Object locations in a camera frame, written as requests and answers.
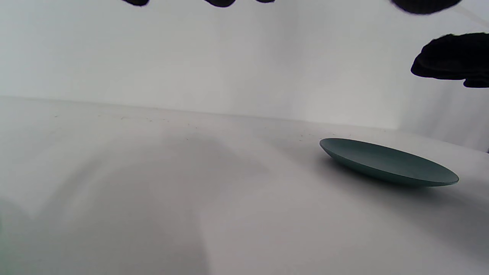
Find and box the dark teal plate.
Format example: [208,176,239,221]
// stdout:
[319,138,460,188]

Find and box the person's left hand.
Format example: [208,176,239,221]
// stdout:
[121,0,489,88]

